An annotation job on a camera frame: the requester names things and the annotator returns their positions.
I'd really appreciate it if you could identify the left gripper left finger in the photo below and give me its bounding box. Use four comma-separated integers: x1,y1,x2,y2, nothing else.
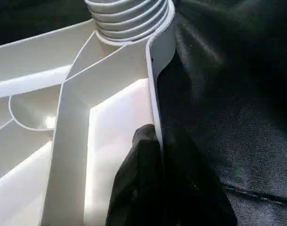
105,124,164,226

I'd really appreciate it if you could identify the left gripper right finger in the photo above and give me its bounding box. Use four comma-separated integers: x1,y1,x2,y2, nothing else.
163,128,238,226

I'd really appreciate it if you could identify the white plastic table top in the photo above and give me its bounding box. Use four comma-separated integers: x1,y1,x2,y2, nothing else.
0,5,176,226

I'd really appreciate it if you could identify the white plastic table leg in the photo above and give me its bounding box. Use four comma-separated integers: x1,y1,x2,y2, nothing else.
84,0,170,44

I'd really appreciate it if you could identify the black work mat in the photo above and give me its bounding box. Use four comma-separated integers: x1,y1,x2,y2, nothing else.
0,0,287,226

